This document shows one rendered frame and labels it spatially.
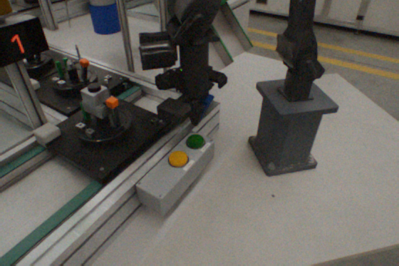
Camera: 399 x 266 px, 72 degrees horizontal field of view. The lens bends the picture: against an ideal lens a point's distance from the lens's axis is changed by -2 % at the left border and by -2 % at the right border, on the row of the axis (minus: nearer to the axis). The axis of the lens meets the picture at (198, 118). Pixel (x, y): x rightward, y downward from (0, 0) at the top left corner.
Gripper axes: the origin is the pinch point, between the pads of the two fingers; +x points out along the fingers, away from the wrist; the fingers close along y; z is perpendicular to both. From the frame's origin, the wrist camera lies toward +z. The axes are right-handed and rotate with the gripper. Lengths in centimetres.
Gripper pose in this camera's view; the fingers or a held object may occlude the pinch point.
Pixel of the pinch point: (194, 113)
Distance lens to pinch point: 61.9
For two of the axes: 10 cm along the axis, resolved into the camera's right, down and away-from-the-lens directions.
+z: -8.4, -3.2, 4.4
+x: 0.1, 8.0, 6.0
